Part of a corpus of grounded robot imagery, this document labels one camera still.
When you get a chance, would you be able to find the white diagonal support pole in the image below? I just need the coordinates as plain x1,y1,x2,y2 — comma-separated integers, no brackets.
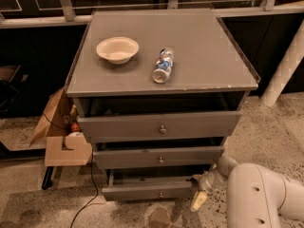
260,21,304,107

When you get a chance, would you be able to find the grey drawer cabinet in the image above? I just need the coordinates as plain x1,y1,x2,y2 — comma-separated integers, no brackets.
65,9,261,193

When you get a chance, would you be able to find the grey bottom drawer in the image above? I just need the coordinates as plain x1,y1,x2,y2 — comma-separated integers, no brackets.
102,167,198,201

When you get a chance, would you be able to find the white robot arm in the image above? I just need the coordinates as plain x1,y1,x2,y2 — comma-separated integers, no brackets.
191,155,304,228

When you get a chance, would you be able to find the open cardboard box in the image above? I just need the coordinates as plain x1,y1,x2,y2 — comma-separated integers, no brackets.
29,88,92,166

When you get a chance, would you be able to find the clear plastic water bottle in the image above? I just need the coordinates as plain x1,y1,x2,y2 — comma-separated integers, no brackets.
152,47,175,84

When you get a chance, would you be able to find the black cylindrical leg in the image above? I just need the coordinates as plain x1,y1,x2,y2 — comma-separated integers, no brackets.
42,166,54,190

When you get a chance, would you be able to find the metal window railing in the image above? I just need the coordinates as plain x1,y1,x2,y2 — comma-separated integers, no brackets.
0,0,304,29

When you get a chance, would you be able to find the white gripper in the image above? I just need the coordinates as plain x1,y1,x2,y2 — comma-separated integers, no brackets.
190,166,228,212

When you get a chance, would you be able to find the grey middle drawer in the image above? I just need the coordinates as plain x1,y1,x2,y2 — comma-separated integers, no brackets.
94,146,224,169

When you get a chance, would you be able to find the white paper bowl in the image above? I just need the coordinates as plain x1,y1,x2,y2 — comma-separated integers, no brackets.
96,37,139,65

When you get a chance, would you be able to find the grey drawer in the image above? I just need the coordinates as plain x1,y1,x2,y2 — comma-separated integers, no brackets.
102,167,198,201
79,111,241,143
94,146,224,169

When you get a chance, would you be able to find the black power cable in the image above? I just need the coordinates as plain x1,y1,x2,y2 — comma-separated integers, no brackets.
41,111,100,228

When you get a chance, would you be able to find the grey top drawer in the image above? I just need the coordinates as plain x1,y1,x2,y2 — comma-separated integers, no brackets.
79,111,241,143

